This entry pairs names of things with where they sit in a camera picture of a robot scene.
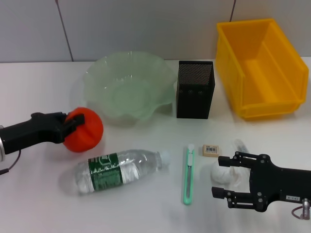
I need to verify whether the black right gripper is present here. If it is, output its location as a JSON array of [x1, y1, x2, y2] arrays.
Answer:
[[211, 150, 311, 214]]

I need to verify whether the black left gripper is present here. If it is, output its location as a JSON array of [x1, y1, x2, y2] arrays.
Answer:
[[0, 112, 85, 155]]

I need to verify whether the white paper ball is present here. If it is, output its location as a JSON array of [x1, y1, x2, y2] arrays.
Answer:
[[210, 161, 251, 187]]

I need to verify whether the red-orange toy orange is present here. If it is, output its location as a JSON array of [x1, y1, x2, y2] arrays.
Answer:
[[62, 106, 104, 153]]

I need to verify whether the clear green-label water bottle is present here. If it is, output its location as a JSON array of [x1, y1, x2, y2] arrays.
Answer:
[[69, 148, 171, 196]]

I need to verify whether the beige eraser with barcode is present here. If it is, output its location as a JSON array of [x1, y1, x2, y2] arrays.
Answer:
[[202, 144, 220, 158]]

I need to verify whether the green utility knife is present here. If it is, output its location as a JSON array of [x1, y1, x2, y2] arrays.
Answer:
[[182, 143, 196, 206]]

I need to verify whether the grey pen in clear wrapper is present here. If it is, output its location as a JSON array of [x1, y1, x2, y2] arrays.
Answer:
[[230, 139, 250, 156]]

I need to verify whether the green frosted glass fruit bowl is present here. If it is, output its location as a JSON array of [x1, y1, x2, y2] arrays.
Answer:
[[82, 50, 178, 127]]

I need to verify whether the black mesh pen holder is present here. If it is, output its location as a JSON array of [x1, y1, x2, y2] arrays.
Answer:
[[176, 60, 216, 119]]

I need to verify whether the yellow plastic storage bin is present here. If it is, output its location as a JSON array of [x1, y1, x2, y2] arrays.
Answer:
[[216, 18, 309, 121]]

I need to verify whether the silver right gripper cable plug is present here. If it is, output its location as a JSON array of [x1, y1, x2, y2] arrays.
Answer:
[[300, 198, 311, 220]]

